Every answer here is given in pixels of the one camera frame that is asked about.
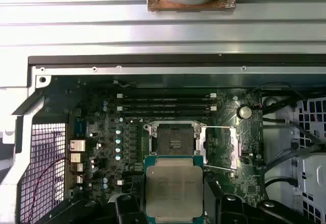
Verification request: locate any metal socket cover frame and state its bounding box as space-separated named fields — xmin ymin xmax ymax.
xmin=201 ymin=125 xmax=242 ymax=171

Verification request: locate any green motherboard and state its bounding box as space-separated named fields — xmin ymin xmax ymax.
xmin=43 ymin=80 xmax=263 ymax=224

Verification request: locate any black open PC case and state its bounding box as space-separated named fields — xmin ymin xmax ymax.
xmin=0 ymin=54 xmax=326 ymax=224

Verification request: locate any black cable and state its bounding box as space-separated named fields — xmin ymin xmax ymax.
xmin=263 ymin=177 xmax=300 ymax=191

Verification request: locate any silver CPU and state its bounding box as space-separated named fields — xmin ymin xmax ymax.
xmin=143 ymin=154 xmax=205 ymax=224

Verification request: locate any round silver coin battery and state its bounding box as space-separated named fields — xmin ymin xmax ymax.
xmin=236 ymin=105 xmax=253 ymax=120

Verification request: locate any CPU socket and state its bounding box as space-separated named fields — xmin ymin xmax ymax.
xmin=149 ymin=121 xmax=207 ymax=164

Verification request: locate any RAM slot with white latches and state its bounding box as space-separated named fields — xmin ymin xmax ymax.
xmin=116 ymin=93 xmax=218 ymax=99
xmin=116 ymin=105 xmax=218 ymax=111

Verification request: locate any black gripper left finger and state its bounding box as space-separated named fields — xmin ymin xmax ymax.
xmin=44 ymin=182 xmax=146 ymax=224

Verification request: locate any metal drive cage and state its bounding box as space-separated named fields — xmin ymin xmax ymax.
xmin=290 ymin=95 xmax=326 ymax=224

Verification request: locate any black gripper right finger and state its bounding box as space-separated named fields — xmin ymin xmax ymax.
xmin=203 ymin=173 xmax=313 ymax=224

